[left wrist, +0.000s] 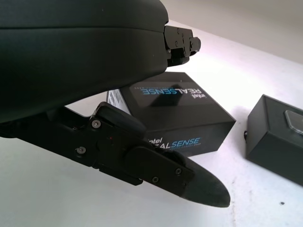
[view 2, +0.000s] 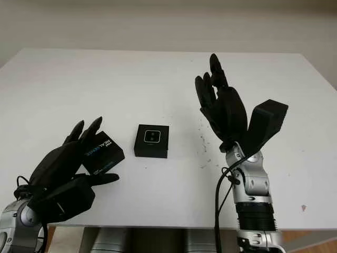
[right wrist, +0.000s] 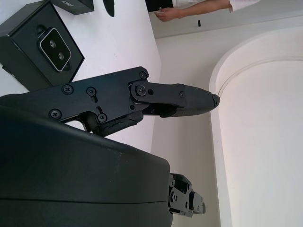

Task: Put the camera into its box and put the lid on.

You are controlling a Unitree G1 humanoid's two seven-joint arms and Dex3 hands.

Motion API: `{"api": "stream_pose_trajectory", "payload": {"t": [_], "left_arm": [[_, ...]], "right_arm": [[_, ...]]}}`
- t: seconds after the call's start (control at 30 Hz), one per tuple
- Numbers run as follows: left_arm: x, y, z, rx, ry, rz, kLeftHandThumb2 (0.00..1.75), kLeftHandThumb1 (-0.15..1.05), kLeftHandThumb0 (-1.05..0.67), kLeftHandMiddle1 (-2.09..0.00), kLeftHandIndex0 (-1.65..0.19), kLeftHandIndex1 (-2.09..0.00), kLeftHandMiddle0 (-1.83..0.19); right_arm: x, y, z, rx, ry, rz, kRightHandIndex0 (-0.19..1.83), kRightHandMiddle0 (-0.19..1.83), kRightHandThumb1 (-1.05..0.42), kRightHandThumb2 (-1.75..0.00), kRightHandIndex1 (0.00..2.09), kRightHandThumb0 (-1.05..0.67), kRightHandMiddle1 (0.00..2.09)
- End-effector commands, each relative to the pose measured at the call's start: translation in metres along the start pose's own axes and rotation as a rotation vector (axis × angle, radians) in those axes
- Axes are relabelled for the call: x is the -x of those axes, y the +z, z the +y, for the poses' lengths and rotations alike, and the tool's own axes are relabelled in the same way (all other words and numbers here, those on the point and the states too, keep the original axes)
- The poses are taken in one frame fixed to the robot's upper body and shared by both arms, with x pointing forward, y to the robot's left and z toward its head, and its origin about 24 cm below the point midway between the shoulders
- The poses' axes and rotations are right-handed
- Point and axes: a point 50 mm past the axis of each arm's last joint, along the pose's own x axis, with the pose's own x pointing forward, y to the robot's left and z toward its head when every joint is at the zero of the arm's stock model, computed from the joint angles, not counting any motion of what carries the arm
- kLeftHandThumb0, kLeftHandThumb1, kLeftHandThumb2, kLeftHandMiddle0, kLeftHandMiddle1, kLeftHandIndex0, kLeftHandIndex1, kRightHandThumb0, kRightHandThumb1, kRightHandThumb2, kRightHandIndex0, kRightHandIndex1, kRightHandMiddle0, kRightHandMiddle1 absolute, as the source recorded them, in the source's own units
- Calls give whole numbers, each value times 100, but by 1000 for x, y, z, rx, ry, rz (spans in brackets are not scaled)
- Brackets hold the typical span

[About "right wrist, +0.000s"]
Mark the black camera box base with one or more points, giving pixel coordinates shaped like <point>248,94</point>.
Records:
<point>26,61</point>

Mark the person's bare hand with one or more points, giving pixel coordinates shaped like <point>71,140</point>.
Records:
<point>169,14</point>

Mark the silver RealSense camera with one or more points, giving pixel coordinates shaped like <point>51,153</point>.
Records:
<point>55,49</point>

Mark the person's clothed body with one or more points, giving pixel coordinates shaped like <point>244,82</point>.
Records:
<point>158,3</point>

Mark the black RealSense box lid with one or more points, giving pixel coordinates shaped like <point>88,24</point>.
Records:
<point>75,6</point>

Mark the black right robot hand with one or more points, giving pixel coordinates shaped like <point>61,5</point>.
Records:
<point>71,170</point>

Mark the small black wall fitting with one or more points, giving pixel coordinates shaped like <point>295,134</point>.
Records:
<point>199,23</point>

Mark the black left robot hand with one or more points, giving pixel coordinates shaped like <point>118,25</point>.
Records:
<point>109,7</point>

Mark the person's bare forearm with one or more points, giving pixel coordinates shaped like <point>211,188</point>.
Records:
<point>201,6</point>

